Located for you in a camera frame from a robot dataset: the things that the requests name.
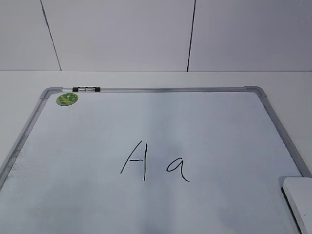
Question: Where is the black board hanger clip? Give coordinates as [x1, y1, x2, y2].
[72, 86, 101, 93]

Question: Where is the white board with grey frame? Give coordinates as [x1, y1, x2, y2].
[0, 86, 311, 234]

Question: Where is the green round magnet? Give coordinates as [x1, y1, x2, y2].
[57, 93, 78, 106]

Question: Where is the white eraser with black felt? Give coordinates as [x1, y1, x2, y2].
[278, 176, 312, 234]

